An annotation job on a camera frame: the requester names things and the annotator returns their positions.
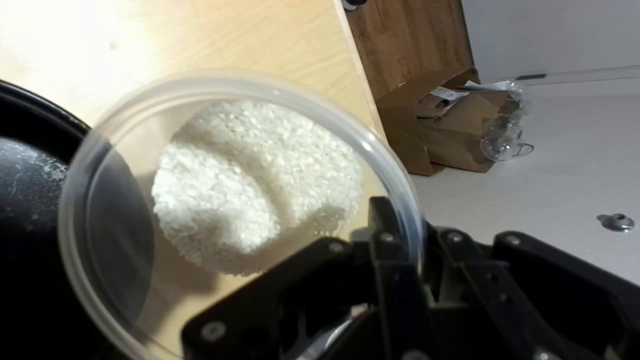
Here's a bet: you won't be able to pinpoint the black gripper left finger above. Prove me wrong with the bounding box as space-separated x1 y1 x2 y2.
179 196 433 360

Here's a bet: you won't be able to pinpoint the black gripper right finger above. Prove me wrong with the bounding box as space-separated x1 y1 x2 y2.
426 228 640 360

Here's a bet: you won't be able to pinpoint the white rice grains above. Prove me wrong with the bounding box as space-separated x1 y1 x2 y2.
151 100 364 273

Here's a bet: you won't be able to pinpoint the clear plastic bowl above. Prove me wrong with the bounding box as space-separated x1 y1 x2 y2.
58 74 424 360

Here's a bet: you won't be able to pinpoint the cardboard box on floor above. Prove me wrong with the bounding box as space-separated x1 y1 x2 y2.
376 66 535 178

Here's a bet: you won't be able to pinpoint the grey pot with black interior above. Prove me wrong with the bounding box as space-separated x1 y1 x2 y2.
0 79 132 360

